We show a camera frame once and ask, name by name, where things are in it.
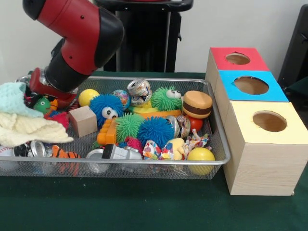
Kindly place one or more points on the plain green spiky ball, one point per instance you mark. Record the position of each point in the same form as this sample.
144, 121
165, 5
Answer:
130, 125

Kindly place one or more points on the toy burger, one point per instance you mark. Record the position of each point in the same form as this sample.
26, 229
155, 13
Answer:
197, 104

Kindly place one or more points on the neighbouring green covered table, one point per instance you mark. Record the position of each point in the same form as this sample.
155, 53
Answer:
300, 96

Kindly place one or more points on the large yellow ball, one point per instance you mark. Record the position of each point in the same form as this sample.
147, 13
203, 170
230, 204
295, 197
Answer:
201, 160

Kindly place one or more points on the dark green table cloth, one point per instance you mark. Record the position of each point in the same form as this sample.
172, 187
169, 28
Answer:
120, 204

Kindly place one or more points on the blue spiky ball with eyes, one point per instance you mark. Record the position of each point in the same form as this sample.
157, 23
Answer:
103, 106

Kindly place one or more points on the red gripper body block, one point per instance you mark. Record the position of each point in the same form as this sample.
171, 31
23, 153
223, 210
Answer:
36, 81

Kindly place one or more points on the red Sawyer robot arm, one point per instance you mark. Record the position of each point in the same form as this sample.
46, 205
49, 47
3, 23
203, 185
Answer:
79, 43

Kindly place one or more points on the crushed printed soda can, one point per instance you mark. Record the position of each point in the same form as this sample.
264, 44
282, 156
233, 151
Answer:
139, 92

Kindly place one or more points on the green spiky ball with eyes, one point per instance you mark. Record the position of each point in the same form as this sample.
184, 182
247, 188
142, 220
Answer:
163, 101

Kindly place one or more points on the cream waffle cloth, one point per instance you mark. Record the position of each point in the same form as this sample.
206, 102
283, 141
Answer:
29, 130

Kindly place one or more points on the light blue waffle cloth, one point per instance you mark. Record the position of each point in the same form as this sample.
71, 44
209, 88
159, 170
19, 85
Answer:
12, 98

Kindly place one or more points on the plain wooden cube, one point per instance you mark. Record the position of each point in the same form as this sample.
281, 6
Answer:
83, 121

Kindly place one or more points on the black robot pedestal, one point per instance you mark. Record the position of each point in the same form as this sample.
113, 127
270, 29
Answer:
149, 48

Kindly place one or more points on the plain blue spiky ball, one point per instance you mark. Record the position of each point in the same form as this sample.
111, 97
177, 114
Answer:
155, 131

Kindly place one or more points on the wooden box with three holes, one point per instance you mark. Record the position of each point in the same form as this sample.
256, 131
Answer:
264, 168

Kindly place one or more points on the black chair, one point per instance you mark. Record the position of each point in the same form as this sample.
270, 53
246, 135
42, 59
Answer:
298, 48

